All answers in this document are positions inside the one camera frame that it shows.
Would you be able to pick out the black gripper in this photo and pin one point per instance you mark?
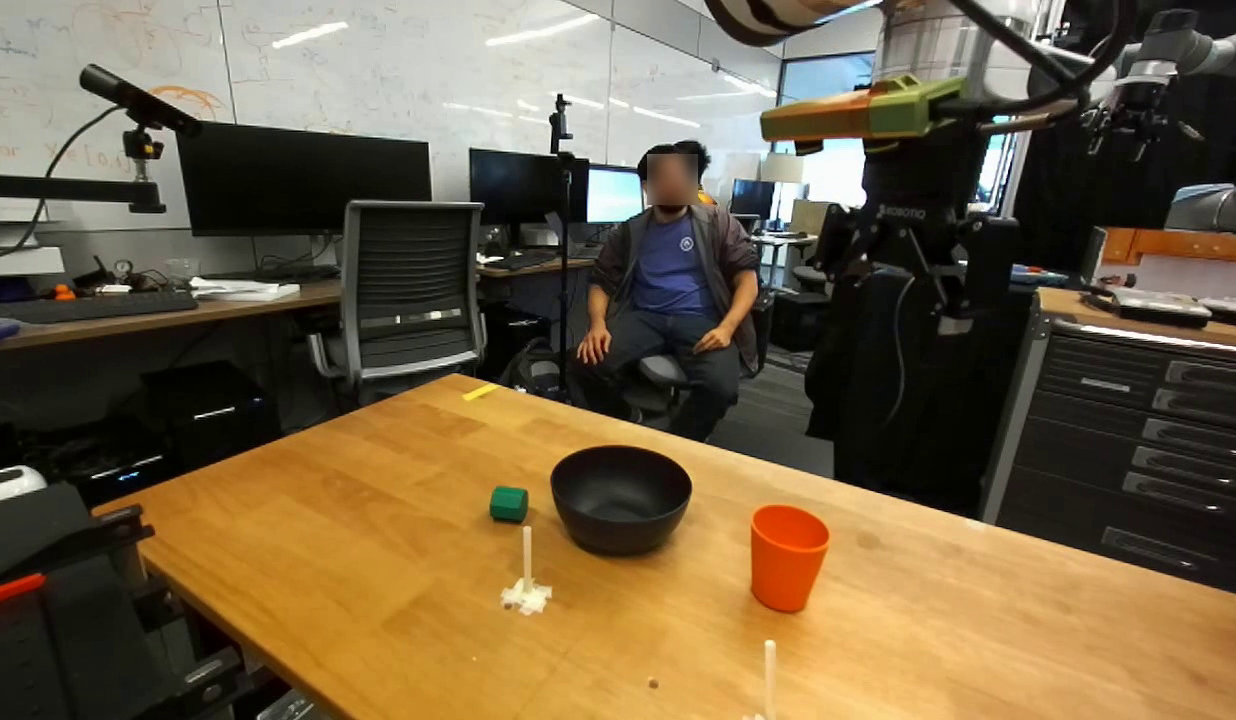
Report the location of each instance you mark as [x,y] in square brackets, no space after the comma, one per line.
[917,174]

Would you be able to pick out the black keyboard device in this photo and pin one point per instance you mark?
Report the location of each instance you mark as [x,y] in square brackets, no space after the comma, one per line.
[1150,307]

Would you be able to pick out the black curtain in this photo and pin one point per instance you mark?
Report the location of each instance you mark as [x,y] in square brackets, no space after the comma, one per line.
[1108,186]

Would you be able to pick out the small dark monitor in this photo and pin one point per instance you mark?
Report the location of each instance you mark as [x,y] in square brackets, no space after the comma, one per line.
[517,186]

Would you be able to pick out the wooden office desk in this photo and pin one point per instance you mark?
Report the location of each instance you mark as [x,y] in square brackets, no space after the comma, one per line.
[148,316]

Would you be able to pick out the seated person blue shirt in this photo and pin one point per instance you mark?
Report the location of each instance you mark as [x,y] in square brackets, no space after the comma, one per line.
[671,292]

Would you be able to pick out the lit monitor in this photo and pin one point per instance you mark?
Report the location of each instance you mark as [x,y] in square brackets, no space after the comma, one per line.
[614,195]

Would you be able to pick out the white table lamp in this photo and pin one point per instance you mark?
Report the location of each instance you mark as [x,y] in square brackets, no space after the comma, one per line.
[781,170]

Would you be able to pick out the black bowl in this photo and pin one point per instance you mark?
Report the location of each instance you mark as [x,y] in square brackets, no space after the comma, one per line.
[620,502]

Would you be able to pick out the orange plastic cup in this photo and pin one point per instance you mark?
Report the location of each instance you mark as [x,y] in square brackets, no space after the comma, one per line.
[784,560]

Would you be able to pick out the wooden tray box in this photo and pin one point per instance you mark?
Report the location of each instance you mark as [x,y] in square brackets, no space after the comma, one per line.
[1168,258]

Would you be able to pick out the black draped table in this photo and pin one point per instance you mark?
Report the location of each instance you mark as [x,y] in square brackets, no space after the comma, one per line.
[896,400]

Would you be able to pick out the yellow tape strip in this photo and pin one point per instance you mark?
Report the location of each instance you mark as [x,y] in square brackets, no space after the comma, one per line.
[478,392]

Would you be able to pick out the grey mesh office chair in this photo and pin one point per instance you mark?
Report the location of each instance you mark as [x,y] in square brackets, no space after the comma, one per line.
[411,287]

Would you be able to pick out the black tripod pole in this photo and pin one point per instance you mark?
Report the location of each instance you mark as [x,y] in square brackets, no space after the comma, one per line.
[562,227]

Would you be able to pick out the green block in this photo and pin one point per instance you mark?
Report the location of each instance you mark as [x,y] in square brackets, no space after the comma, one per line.
[509,502]

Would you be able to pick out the large dark monitor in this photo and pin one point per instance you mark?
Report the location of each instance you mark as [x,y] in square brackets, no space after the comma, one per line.
[302,182]

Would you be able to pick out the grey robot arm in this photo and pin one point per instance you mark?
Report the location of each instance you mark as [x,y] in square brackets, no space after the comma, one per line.
[1150,67]

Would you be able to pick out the grey drawer cabinet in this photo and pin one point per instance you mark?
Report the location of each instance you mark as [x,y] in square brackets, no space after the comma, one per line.
[1137,424]

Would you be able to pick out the white post stand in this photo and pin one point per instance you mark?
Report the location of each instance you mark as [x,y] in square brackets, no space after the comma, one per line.
[524,588]

